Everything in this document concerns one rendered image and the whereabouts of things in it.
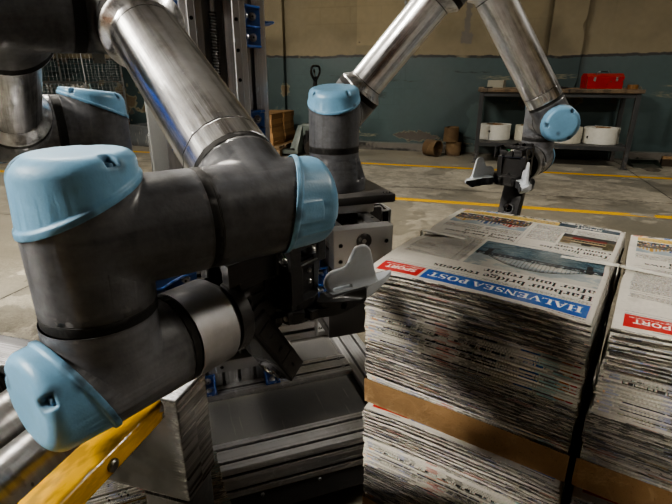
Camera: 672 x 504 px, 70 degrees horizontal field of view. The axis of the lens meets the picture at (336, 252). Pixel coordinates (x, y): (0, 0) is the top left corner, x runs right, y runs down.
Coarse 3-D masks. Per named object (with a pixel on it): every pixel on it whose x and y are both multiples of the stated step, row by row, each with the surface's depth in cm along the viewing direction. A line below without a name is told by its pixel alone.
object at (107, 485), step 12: (216, 456) 92; (216, 468) 90; (108, 480) 86; (216, 480) 87; (96, 492) 84; (108, 492) 84; (120, 492) 84; (132, 492) 85; (144, 492) 84; (216, 492) 85
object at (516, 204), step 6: (504, 186) 110; (510, 186) 109; (504, 192) 110; (510, 192) 109; (516, 192) 108; (504, 198) 109; (510, 198) 109; (516, 198) 108; (522, 198) 108; (504, 204) 109; (510, 204) 108; (516, 204) 108; (522, 204) 109; (498, 210) 110; (504, 210) 109; (510, 210) 108; (516, 210) 107
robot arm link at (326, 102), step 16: (320, 96) 103; (336, 96) 103; (352, 96) 104; (320, 112) 104; (336, 112) 104; (352, 112) 105; (320, 128) 106; (336, 128) 105; (352, 128) 107; (320, 144) 107; (336, 144) 106; (352, 144) 108
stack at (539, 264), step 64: (384, 256) 69; (448, 256) 69; (512, 256) 69; (576, 256) 69; (640, 256) 69; (384, 320) 66; (448, 320) 61; (512, 320) 56; (576, 320) 52; (640, 320) 51; (384, 384) 71; (448, 384) 64; (512, 384) 58; (576, 384) 54; (640, 384) 51; (384, 448) 73; (448, 448) 66; (576, 448) 78; (640, 448) 52
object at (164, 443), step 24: (0, 336) 53; (0, 360) 49; (192, 384) 45; (168, 408) 43; (192, 408) 46; (168, 432) 44; (192, 432) 46; (144, 456) 46; (168, 456) 46; (192, 456) 46; (120, 480) 49; (144, 480) 48; (168, 480) 47; (192, 480) 47
